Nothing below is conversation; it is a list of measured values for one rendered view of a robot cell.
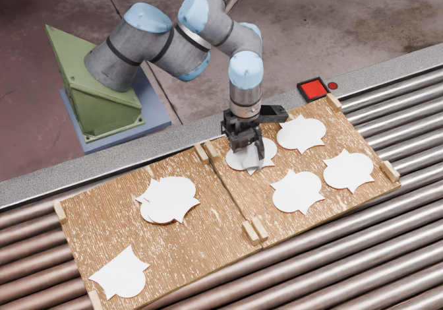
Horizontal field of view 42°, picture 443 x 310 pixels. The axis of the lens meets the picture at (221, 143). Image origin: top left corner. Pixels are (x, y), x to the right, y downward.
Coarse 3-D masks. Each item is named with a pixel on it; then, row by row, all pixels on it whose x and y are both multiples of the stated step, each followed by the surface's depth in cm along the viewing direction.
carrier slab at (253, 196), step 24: (288, 120) 162; (336, 120) 162; (216, 144) 157; (336, 144) 157; (360, 144) 157; (216, 168) 152; (264, 168) 152; (288, 168) 152; (312, 168) 152; (240, 192) 148; (264, 192) 147; (336, 192) 147; (360, 192) 147; (384, 192) 148; (264, 216) 143; (288, 216) 143; (312, 216) 143; (336, 216) 144
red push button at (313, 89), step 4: (316, 80) 173; (304, 84) 172; (308, 84) 172; (312, 84) 172; (316, 84) 172; (320, 84) 172; (304, 88) 171; (308, 88) 171; (312, 88) 171; (316, 88) 171; (320, 88) 171; (308, 92) 170; (312, 92) 170; (316, 92) 170; (320, 92) 170; (324, 92) 170; (312, 96) 169
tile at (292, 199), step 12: (288, 180) 149; (300, 180) 149; (312, 180) 149; (276, 192) 146; (288, 192) 146; (300, 192) 146; (312, 192) 146; (276, 204) 144; (288, 204) 144; (300, 204) 144; (312, 204) 145
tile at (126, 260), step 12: (132, 252) 136; (108, 264) 134; (120, 264) 134; (132, 264) 134; (144, 264) 134; (96, 276) 132; (108, 276) 132; (120, 276) 132; (132, 276) 132; (144, 276) 132; (108, 288) 131; (120, 288) 131; (132, 288) 131; (108, 300) 129
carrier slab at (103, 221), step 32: (192, 160) 154; (96, 192) 148; (128, 192) 148; (224, 192) 148; (64, 224) 142; (96, 224) 142; (128, 224) 142; (160, 224) 142; (192, 224) 142; (224, 224) 142; (96, 256) 136; (160, 256) 136; (192, 256) 136; (224, 256) 136; (96, 288) 132; (160, 288) 131
